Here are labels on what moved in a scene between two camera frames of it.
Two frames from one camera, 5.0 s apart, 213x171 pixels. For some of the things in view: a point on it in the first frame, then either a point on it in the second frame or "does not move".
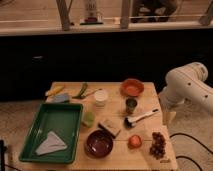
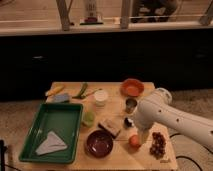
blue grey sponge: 60,98 does not move
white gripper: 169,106 -> 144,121
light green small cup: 89,118 does not move
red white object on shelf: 93,17 does not move
